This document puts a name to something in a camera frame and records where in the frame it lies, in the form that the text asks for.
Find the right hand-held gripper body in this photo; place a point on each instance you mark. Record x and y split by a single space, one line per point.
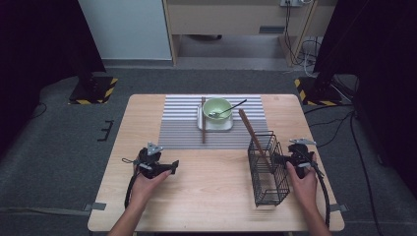
300 155

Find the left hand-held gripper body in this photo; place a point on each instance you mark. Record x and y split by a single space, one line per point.
149 160

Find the brown wooden chopstick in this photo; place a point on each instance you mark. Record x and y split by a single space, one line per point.
254 136
203 131

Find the person's left hand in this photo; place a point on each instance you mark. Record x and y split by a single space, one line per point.
146 187

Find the person's right hand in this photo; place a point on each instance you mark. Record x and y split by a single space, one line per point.
305 188

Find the grey striped placemat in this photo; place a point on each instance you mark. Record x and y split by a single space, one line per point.
180 131

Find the white square plate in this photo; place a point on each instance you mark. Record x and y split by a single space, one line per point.
213 127

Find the hazard-striped black stand base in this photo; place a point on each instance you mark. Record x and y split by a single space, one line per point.
314 95
91 90

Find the grey tape piece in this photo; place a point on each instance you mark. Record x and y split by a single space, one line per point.
98 206
339 207

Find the pale green bowl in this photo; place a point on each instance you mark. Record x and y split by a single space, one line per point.
216 105

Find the black curtain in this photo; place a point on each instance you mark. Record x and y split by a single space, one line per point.
39 39
377 49

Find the light wooden desk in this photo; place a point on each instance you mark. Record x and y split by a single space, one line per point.
229 19

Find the grey power strip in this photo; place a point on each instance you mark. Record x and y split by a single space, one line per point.
291 3

